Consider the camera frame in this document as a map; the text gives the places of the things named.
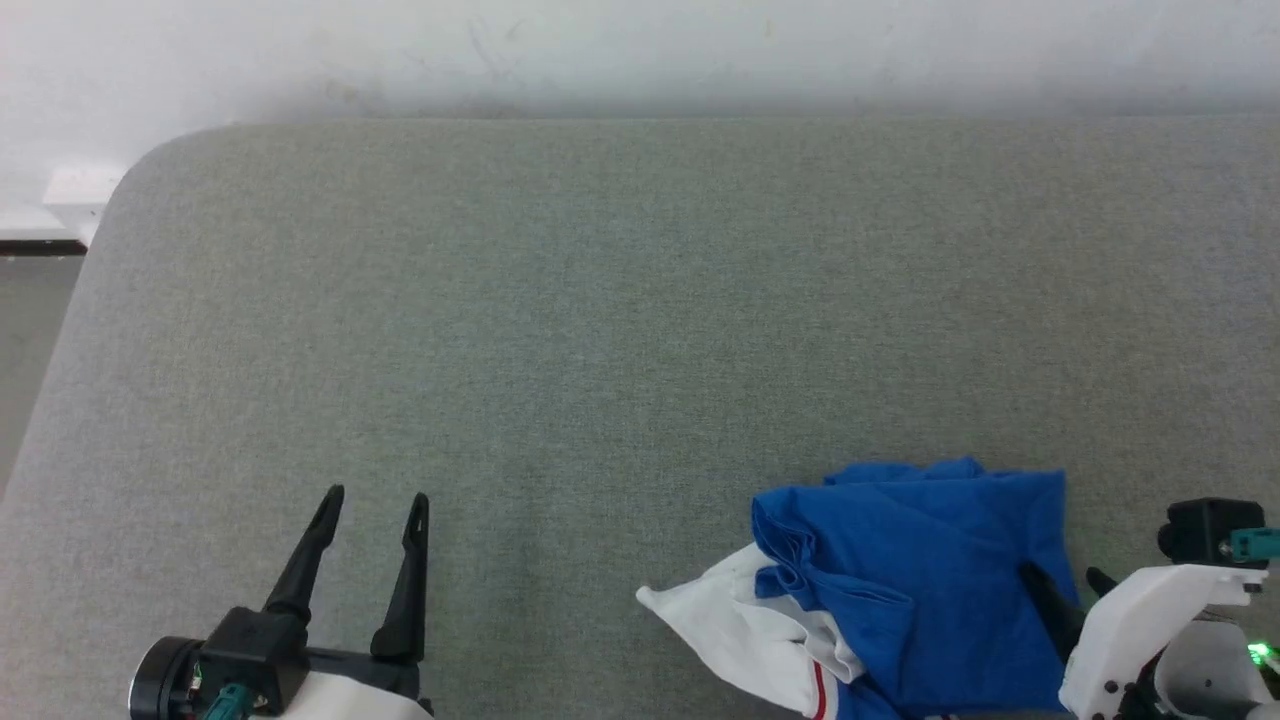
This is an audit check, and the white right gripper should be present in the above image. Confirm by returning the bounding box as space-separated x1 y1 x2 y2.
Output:
1018 563 1271 720

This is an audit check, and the blue white sports jersey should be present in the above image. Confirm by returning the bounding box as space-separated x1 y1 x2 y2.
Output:
636 457 1083 720

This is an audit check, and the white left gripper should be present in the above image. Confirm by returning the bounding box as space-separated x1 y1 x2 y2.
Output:
250 484 436 720

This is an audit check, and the grey fabric sofa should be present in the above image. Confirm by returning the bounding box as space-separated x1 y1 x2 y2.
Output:
0 115 1280 720

